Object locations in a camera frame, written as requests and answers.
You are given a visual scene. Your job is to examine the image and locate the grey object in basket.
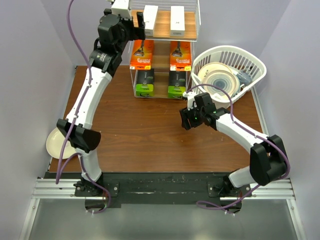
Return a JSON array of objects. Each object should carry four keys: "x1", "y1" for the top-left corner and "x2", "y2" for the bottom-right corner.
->
[{"x1": 236, "y1": 70, "x2": 253, "y2": 87}]

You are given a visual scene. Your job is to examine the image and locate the cream plate in basket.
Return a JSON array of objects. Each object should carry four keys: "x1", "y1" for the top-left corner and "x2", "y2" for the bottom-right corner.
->
[{"x1": 197, "y1": 62, "x2": 233, "y2": 79}]

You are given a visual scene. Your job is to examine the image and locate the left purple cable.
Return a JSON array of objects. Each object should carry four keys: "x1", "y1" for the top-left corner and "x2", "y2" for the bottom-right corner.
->
[{"x1": 54, "y1": 0, "x2": 112, "y2": 215}]

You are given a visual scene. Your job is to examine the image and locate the silver grey box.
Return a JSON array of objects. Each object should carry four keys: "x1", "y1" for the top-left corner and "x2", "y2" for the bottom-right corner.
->
[{"x1": 170, "y1": 6, "x2": 185, "y2": 39}]

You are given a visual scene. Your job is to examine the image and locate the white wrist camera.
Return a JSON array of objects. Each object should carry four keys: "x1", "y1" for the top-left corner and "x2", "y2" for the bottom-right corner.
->
[
  {"x1": 107, "y1": 0, "x2": 132, "y2": 20},
  {"x1": 182, "y1": 91, "x2": 197, "y2": 111}
]

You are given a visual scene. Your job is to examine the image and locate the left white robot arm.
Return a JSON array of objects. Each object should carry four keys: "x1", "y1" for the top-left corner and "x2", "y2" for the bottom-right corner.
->
[{"x1": 56, "y1": 9, "x2": 146, "y2": 196}]

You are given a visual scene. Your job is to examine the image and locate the white wire wooden shelf unit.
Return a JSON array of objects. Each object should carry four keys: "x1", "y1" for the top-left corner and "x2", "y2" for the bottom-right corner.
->
[{"x1": 128, "y1": 0, "x2": 201, "y2": 99}]

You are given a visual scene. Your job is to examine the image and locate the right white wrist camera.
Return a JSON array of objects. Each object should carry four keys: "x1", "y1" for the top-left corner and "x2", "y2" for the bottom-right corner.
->
[{"x1": 182, "y1": 91, "x2": 197, "y2": 111}]

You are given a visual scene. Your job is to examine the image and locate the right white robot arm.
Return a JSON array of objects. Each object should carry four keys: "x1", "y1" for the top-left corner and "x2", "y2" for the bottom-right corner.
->
[{"x1": 179, "y1": 92, "x2": 290, "y2": 197}]

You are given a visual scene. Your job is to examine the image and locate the orange razor box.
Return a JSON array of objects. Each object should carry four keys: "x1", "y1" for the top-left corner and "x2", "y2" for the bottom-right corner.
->
[
  {"x1": 129, "y1": 39, "x2": 154, "y2": 70},
  {"x1": 169, "y1": 41, "x2": 192, "y2": 72}
]

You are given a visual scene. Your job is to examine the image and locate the aluminium frame rail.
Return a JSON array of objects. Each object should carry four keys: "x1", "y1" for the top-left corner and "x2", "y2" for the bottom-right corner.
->
[{"x1": 18, "y1": 174, "x2": 307, "y2": 240}]

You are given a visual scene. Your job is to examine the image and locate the white small box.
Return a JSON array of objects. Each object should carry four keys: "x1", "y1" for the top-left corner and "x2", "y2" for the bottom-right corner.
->
[{"x1": 143, "y1": 5, "x2": 159, "y2": 37}]

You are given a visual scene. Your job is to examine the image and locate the black green razor box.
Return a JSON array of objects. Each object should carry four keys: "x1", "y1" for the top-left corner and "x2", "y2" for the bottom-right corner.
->
[
  {"x1": 135, "y1": 68, "x2": 155, "y2": 97},
  {"x1": 167, "y1": 71, "x2": 187, "y2": 99}
]

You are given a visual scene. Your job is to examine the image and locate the white plastic slatted basket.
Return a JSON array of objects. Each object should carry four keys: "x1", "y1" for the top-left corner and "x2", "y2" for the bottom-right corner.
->
[{"x1": 190, "y1": 45, "x2": 267, "y2": 108}]

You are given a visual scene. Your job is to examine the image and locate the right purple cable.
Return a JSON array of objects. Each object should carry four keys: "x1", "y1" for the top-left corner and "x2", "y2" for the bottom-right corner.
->
[{"x1": 186, "y1": 83, "x2": 291, "y2": 211}]

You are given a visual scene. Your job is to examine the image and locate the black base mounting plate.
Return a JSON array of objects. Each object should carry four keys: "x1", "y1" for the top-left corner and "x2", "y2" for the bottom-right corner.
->
[{"x1": 74, "y1": 172, "x2": 251, "y2": 210}]

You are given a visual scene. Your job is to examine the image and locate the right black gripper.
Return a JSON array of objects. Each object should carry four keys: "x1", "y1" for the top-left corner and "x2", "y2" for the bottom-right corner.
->
[{"x1": 180, "y1": 103, "x2": 205, "y2": 130}]

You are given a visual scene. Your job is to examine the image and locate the blue ringed plate in basket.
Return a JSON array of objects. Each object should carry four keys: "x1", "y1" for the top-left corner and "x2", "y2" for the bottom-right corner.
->
[{"x1": 202, "y1": 70, "x2": 240, "y2": 100}]

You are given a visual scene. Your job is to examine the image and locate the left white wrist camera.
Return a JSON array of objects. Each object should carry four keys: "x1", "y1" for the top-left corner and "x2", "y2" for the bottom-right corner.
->
[{"x1": 107, "y1": 0, "x2": 132, "y2": 20}]

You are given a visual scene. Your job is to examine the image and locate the purple cable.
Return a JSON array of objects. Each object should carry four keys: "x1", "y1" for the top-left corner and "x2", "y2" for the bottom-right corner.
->
[
  {"x1": 186, "y1": 83, "x2": 291, "y2": 211},
  {"x1": 54, "y1": 0, "x2": 112, "y2": 215}
]

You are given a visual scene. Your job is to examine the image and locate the cream plate on table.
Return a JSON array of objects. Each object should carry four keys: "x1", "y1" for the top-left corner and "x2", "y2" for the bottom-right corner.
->
[{"x1": 45, "y1": 127, "x2": 76, "y2": 160}]

